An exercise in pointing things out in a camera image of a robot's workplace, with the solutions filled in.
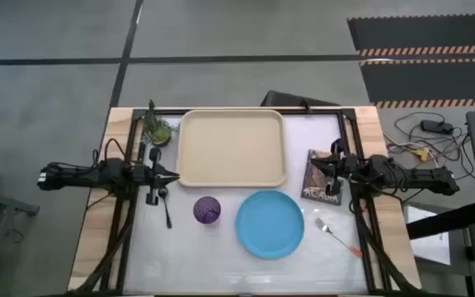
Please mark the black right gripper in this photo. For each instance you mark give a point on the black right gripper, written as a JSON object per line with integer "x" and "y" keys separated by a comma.
{"x": 344, "y": 167}

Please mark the black power adapter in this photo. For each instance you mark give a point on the black power adapter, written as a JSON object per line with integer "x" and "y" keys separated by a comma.
{"x": 436, "y": 126}

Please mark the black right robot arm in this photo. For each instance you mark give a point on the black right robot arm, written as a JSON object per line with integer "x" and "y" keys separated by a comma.
{"x": 423, "y": 179}

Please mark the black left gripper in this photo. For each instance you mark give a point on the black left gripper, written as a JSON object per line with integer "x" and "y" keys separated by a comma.
{"x": 153, "y": 175}

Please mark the blue round plate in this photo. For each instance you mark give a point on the blue round plate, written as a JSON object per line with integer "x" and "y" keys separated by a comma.
{"x": 269, "y": 224}

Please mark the wooden table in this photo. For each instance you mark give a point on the wooden table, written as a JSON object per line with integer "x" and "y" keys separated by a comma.
{"x": 97, "y": 231}

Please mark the purple patterned cup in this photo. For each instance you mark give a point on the purple patterned cup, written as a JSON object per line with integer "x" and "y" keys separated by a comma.
{"x": 207, "y": 210}

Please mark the beige plastic tray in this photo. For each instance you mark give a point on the beige plastic tray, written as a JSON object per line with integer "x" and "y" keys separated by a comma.
{"x": 231, "y": 148}

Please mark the small potted green plant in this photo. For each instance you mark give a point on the small potted green plant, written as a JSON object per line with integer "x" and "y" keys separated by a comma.
{"x": 160, "y": 134}

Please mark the black chair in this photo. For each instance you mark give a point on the black chair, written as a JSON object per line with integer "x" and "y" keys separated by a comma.
{"x": 291, "y": 100}

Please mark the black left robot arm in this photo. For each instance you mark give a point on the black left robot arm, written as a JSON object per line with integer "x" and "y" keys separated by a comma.
{"x": 81, "y": 177}

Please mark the black diagonal bar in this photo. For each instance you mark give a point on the black diagonal bar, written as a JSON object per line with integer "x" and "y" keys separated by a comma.
{"x": 443, "y": 222}

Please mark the yellow plug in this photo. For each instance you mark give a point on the yellow plug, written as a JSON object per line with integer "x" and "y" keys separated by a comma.
{"x": 421, "y": 154}

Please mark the white paper sheet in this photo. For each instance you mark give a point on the white paper sheet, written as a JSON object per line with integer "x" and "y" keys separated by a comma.
{"x": 427, "y": 243}

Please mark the Acadia picture book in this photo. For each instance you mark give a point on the Acadia picture book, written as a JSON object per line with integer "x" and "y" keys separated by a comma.
{"x": 316, "y": 190}

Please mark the black spoon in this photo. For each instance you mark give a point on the black spoon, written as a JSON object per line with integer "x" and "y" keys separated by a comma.
{"x": 163, "y": 192}

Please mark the white table cover sheet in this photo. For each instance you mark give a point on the white table cover sheet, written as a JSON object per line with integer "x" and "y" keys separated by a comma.
{"x": 221, "y": 264}

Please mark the black striped-edge floor mat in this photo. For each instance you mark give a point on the black striped-edge floor mat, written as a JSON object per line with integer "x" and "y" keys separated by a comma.
{"x": 431, "y": 80}
{"x": 423, "y": 33}

